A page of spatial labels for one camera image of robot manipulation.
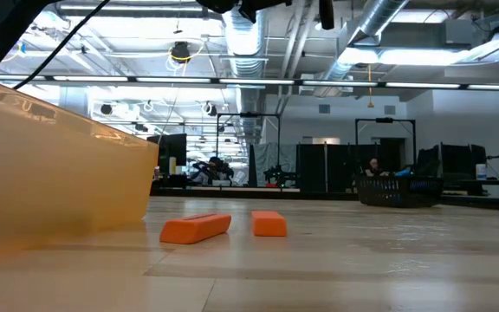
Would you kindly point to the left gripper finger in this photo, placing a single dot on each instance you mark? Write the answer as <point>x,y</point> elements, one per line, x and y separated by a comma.
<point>326,15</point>

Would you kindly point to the black mesh basket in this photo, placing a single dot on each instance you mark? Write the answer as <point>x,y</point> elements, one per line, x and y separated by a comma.
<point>371,195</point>

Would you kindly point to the orange eraser block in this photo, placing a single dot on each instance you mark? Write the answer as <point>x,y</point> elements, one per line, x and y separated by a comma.
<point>195,228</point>
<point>269,224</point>

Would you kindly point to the overhead light bar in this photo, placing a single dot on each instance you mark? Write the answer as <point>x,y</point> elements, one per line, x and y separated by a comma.
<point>171,80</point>

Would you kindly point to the grey ceiling unit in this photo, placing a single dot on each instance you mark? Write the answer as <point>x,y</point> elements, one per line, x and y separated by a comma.
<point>459,32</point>

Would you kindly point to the grey cover sheet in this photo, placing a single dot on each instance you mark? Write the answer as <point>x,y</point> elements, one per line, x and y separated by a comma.
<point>271,156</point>

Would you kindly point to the black partition panel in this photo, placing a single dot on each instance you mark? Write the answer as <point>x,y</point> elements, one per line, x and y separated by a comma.
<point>314,169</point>

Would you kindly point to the black monitor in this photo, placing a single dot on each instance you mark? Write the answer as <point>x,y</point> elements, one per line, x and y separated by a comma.
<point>180,147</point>

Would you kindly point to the person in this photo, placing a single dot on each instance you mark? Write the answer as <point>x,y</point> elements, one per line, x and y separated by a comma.
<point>373,167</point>
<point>215,164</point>

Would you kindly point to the black background equipment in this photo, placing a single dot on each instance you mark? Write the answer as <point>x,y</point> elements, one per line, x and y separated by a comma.
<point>453,158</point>

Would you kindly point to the white bottle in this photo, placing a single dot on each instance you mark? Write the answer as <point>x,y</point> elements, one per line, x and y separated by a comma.
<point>481,172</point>

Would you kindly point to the orange translucent plastic bin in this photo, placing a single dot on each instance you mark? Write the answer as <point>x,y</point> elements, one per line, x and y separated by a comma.
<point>59,182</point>

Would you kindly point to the black ceiling camera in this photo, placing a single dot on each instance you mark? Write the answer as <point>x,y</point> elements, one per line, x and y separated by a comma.
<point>180,52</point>

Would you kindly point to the black rig frame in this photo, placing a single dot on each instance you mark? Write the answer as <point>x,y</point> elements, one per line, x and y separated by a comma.
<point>249,115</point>
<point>384,120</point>

